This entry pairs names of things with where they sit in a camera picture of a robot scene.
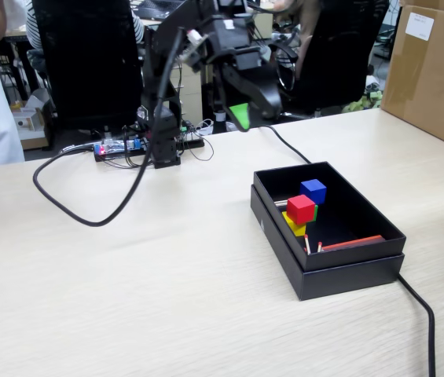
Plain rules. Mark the yellow wooden cube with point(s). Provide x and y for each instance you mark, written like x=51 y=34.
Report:
x=296 y=228

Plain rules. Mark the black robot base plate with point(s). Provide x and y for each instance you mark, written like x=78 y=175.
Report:
x=103 y=158

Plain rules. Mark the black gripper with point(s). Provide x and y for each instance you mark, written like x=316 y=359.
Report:
x=231 y=43

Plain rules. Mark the open white cardboard carton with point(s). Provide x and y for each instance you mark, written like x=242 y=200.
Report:
x=37 y=139

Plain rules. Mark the orange flat matchbox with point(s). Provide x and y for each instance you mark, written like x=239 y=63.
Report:
x=355 y=242

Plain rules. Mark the black office chair with armrest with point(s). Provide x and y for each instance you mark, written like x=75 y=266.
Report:
x=343 y=59

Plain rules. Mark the small white product carton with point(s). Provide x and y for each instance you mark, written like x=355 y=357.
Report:
x=29 y=122

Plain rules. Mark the black mesh office chair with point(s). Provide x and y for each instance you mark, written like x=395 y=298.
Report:
x=88 y=59

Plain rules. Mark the green paper scraps pile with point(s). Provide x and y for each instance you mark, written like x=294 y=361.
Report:
x=359 y=104

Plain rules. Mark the white paper label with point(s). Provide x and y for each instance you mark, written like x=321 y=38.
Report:
x=420 y=25

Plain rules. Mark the blue wooden cube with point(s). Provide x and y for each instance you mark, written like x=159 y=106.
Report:
x=316 y=189

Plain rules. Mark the green wooden cube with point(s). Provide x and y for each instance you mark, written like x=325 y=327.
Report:
x=315 y=214

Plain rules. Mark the black cardboard box tray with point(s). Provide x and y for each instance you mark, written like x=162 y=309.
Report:
x=347 y=257

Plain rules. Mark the red wooden cube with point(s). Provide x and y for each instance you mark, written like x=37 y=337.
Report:
x=300 y=210

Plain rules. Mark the black pole with white rings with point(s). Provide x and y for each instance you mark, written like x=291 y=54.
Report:
x=216 y=94

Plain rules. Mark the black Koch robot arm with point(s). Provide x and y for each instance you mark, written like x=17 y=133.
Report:
x=158 y=78

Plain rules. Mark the long white matchstick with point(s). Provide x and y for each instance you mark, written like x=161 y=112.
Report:
x=281 y=203

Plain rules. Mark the seated person in shorts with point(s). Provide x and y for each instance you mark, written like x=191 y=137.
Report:
x=309 y=35

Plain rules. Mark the black laptop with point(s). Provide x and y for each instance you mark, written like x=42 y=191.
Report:
x=155 y=4

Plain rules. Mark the red tipped matchstick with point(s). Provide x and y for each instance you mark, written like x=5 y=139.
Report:
x=319 y=247
x=307 y=243

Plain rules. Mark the large brown cardboard box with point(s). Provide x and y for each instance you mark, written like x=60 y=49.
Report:
x=434 y=78

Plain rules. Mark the controller board with red LED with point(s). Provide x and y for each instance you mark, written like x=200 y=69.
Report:
x=107 y=148

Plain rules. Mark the person in striped shirt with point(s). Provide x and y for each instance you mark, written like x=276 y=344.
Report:
x=33 y=23

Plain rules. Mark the black cardboard box lid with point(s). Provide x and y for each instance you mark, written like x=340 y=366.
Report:
x=347 y=282

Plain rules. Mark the small wrist camera board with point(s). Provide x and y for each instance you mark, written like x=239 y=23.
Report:
x=195 y=49

